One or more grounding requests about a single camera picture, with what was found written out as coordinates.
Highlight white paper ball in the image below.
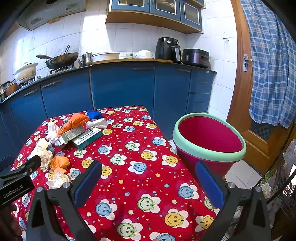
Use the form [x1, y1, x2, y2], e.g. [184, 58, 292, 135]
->
[46, 172, 70, 189]

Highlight small orange bag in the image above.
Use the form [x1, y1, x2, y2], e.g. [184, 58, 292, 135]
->
[49, 156, 70, 174]

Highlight cream paper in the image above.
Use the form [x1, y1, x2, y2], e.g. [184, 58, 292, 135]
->
[30, 138, 54, 172]

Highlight light green medicine box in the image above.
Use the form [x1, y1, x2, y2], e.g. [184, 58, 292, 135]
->
[54, 126, 85, 146]

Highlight teal white medicine box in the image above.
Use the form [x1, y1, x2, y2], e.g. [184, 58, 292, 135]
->
[72, 127, 103, 150]

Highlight white tissue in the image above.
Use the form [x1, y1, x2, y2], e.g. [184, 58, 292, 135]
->
[45, 122, 60, 146]

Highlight white plastic wrapper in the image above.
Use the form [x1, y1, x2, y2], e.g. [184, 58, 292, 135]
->
[86, 118, 108, 129]

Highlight large orange plastic bag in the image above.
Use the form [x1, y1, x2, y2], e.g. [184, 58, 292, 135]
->
[58, 113, 90, 135]

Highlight blue lower kitchen cabinets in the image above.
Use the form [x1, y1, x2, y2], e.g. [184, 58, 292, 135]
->
[1, 61, 216, 161]

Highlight red bin with green rim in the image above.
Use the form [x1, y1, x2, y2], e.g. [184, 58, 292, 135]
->
[172, 113, 247, 177]

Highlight red smiley flower tablecloth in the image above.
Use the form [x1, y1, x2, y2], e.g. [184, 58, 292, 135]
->
[11, 105, 219, 240]

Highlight wooden door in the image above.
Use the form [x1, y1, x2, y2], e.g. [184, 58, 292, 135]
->
[227, 1, 295, 174]

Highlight blue cloth wad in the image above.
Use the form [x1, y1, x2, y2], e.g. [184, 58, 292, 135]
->
[86, 110, 103, 120]

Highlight steel pot far left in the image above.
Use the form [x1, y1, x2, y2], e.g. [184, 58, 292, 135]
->
[1, 80, 20, 102]

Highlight blue plaid cloth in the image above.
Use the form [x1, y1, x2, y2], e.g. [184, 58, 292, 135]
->
[240, 1, 295, 128]

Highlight white pot with lid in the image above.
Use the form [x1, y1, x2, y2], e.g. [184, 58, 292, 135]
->
[13, 62, 38, 85]

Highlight steel kettle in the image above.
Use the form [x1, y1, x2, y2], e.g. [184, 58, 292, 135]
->
[78, 52, 93, 67]

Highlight black wok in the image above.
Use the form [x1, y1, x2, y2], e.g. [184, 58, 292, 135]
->
[36, 45, 79, 70]

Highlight dark rice cooker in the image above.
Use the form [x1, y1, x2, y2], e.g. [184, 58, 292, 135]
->
[182, 49, 211, 69]

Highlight large white basin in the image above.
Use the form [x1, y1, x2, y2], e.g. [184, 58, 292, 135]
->
[92, 52, 120, 62]

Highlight white bowl on counter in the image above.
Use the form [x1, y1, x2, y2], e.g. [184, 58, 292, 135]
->
[133, 50, 153, 59]

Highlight black air fryer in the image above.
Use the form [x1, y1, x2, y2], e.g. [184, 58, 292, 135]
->
[155, 37, 182, 64]

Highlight range hood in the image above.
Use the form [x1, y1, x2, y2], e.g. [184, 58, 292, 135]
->
[16, 0, 87, 31]

